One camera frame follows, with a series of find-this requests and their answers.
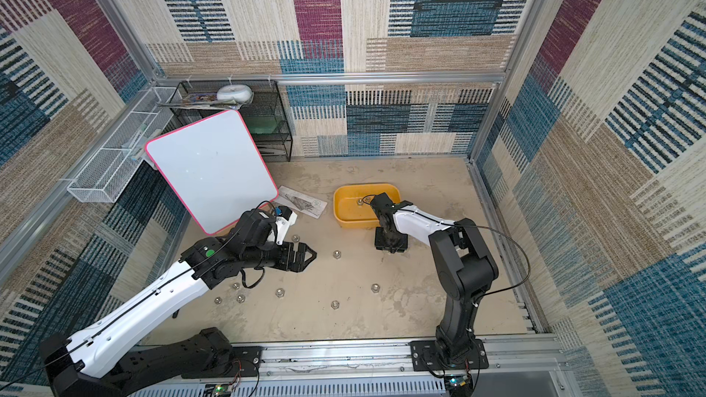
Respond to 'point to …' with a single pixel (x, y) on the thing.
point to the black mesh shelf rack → (198, 101)
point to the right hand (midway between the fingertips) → (386, 244)
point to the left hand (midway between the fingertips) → (303, 251)
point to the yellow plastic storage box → (351, 211)
